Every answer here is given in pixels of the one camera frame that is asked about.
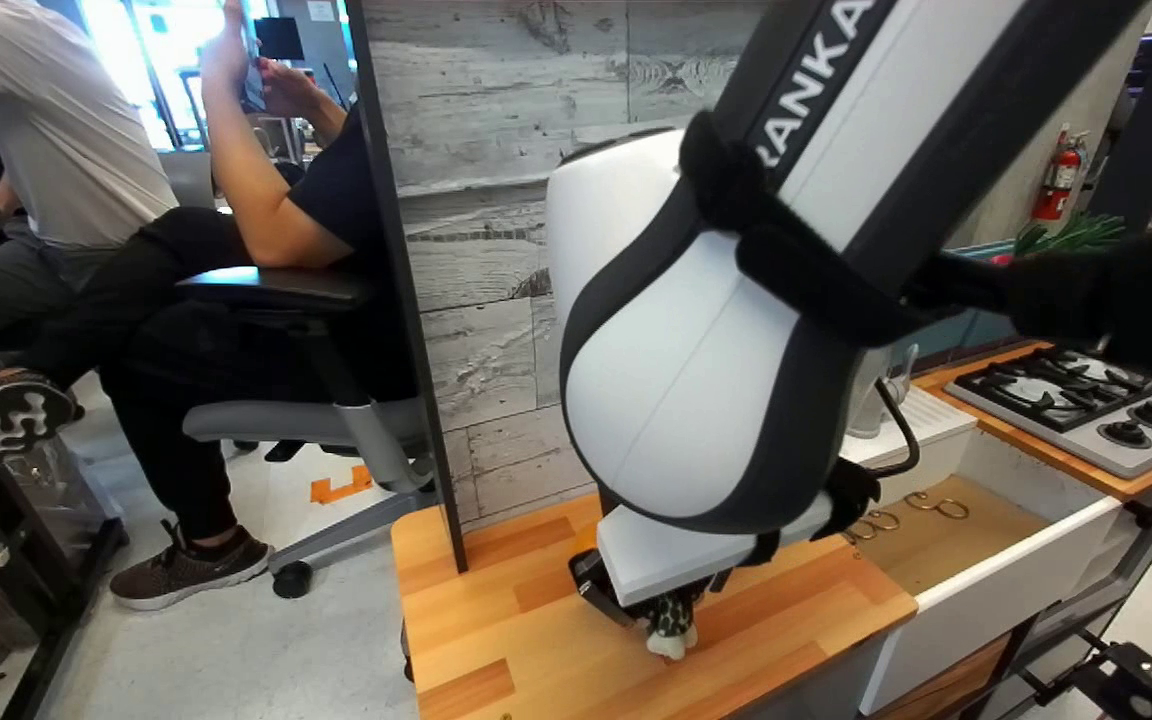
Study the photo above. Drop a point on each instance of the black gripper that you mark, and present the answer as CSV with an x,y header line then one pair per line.
x,y
721,580

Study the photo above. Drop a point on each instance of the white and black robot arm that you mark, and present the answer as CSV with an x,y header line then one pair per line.
x,y
681,385

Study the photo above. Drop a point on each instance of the grey toy gas stove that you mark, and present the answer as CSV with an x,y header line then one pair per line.
x,y
1097,402

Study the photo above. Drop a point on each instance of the green toy vegetable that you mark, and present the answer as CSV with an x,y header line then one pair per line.
x,y
1078,238

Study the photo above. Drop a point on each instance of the brown cardboard sheet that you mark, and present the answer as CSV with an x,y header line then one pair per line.
x,y
951,532

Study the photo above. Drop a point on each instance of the white sink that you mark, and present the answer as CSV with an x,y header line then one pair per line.
x,y
988,607

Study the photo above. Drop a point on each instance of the black seat office chair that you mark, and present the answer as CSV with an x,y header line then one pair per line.
x,y
363,434

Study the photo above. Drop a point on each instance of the grey wood backdrop panel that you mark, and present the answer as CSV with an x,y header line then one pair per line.
x,y
483,243

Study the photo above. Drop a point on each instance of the red fire extinguisher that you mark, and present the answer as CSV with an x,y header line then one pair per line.
x,y
1062,181

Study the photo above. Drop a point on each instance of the person in black shirt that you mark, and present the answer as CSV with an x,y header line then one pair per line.
x,y
200,363

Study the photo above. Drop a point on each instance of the black floor equipment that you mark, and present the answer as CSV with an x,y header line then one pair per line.
x,y
28,572

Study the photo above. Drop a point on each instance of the person in white shirt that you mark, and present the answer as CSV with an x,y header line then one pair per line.
x,y
68,133

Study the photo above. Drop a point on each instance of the black metal stand frame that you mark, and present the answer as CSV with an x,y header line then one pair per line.
x,y
1121,674

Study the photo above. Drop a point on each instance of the slanted black frame post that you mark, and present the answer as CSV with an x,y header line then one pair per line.
x,y
396,252

